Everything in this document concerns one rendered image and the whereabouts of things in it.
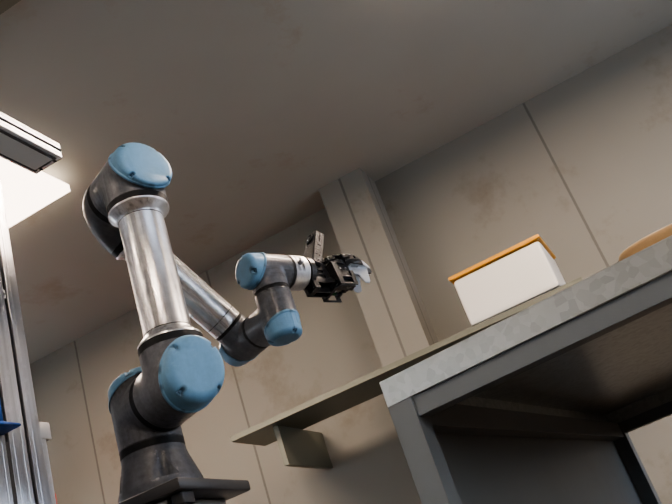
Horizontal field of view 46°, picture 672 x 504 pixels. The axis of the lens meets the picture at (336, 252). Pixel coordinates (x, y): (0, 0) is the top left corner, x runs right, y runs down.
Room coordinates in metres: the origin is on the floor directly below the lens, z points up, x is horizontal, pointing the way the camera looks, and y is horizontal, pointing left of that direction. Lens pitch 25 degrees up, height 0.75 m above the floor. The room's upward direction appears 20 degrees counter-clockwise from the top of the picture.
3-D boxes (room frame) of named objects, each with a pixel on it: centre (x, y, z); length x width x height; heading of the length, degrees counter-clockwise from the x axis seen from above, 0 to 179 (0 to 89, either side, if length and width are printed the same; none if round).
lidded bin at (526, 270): (3.94, -0.80, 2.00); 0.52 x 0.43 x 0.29; 73
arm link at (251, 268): (1.49, 0.15, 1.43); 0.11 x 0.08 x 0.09; 137
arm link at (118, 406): (1.38, 0.42, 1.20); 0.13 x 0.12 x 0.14; 47
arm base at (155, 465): (1.38, 0.43, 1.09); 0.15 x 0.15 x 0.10
